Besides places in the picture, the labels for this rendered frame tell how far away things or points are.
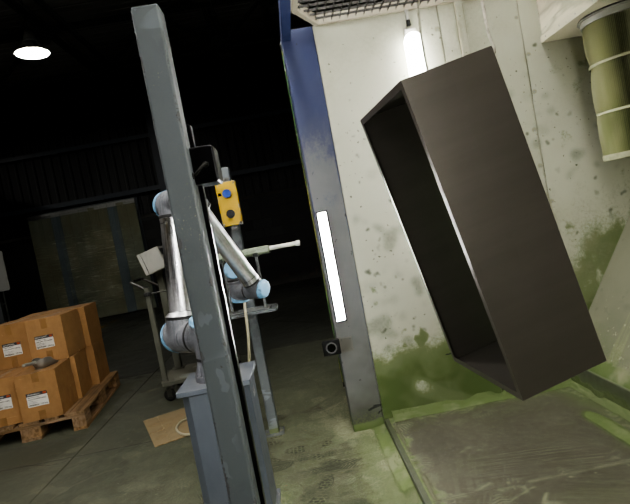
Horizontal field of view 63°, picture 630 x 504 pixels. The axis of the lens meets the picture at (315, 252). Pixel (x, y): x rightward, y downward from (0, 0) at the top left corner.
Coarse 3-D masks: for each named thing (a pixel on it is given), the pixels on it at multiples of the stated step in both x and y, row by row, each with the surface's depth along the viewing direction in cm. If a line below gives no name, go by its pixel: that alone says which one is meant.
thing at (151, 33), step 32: (160, 32) 89; (160, 64) 90; (160, 96) 90; (160, 128) 90; (192, 192) 91; (192, 224) 91; (192, 256) 91; (192, 288) 92; (224, 320) 96; (224, 352) 92; (224, 384) 93; (224, 416) 93; (224, 448) 93
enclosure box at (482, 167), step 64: (448, 64) 173; (384, 128) 232; (448, 128) 174; (512, 128) 177; (448, 192) 175; (512, 192) 178; (448, 256) 238; (512, 256) 179; (448, 320) 239; (512, 320) 179; (576, 320) 183; (512, 384) 196
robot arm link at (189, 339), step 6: (186, 324) 223; (192, 324) 215; (186, 330) 220; (192, 330) 215; (186, 336) 219; (192, 336) 216; (186, 342) 219; (192, 342) 216; (186, 348) 221; (192, 348) 219; (198, 354) 215
